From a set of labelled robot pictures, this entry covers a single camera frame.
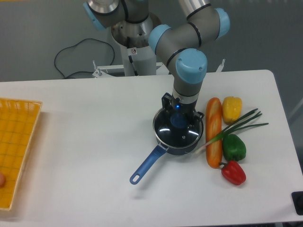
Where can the red bell pepper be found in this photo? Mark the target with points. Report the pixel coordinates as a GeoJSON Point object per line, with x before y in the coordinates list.
{"type": "Point", "coordinates": [233, 172]}

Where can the green spring onion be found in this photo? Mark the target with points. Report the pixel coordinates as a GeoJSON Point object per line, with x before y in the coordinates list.
{"type": "Point", "coordinates": [239, 124]}

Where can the green bell pepper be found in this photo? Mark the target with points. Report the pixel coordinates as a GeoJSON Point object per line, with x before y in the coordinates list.
{"type": "Point", "coordinates": [234, 148]}

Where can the orange baguette bread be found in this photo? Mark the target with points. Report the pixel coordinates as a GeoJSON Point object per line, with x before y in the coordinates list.
{"type": "Point", "coordinates": [213, 126]}

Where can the glass pot lid blue knob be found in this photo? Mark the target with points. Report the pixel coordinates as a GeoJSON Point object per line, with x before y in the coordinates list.
{"type": "Point", "coordinates": [175, 130]}

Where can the black device at table edge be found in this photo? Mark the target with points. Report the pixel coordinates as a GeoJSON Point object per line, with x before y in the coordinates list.
{"type": "Point", "coordinates": [297, 198]}

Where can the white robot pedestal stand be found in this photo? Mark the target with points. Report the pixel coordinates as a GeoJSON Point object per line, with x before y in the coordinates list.
{"type": "Point", "coordinates": [142, 38]}

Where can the blue saucepan with handle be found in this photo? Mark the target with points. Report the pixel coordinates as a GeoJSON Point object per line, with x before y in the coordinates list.
{"type": "Point", "coordinates": [157, 152]}

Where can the yellow bell pepper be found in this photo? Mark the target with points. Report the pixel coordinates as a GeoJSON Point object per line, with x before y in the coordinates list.
{"type": "Point", "coordinates": [232, 107]}

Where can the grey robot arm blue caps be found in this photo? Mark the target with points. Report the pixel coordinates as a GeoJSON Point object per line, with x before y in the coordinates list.
{"type": "Point", "coordinates": [190, 65]}

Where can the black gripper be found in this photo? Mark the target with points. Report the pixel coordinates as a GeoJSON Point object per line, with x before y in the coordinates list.
{"type": "Point", "coordinates": [182, 113]}

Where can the yellow woven basket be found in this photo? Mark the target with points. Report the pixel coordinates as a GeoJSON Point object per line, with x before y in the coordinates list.
{"type": "Point", "coordinates": [18, 119]}

